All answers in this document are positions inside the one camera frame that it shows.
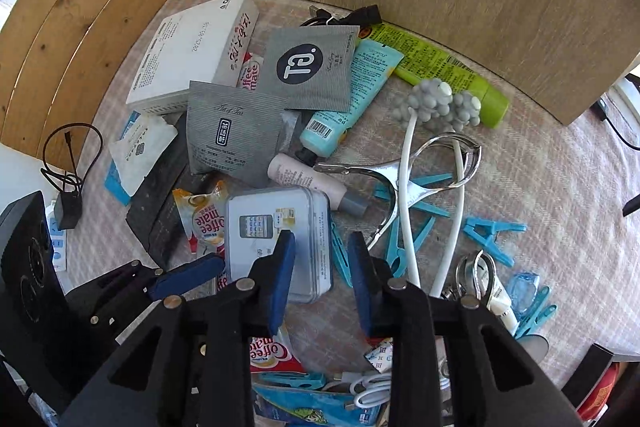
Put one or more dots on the green tube bottle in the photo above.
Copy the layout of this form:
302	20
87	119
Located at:
423	60

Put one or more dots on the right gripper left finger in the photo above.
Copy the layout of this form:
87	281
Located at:
188	362

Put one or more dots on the grey tea sachet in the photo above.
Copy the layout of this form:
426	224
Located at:
233	131

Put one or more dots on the silver tin box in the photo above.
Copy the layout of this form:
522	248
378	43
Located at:
254	221

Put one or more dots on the coffee mate sachet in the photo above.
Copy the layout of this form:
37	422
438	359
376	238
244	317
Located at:
202	218
274	354

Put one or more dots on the black sachet pack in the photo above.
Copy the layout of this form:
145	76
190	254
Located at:
153	216

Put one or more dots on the metal tongs clip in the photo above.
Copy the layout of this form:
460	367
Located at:
394	177

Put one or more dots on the blue cartoon card pack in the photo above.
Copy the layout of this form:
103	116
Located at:
311	408

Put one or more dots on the white medicine box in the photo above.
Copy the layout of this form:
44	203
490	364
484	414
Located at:
205	43

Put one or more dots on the plaid tablecloth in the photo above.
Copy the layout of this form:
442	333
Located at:
568	184

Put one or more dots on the black tray box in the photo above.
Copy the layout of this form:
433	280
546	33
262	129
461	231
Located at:
587	374

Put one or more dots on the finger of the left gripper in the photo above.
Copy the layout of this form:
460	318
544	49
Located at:
187	277

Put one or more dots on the pink cosmetic bottle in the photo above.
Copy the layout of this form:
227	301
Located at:
285	170

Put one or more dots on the blue plastic wrapped item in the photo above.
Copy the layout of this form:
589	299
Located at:
522	289

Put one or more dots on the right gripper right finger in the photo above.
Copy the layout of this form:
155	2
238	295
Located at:
493	380

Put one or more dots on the red drawstring bag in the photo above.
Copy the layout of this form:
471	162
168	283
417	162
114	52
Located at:
594	405

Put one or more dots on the grey Ta sachet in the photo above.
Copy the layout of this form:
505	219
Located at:
308	67

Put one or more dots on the blue clothespin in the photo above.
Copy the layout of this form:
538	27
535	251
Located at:
484	232

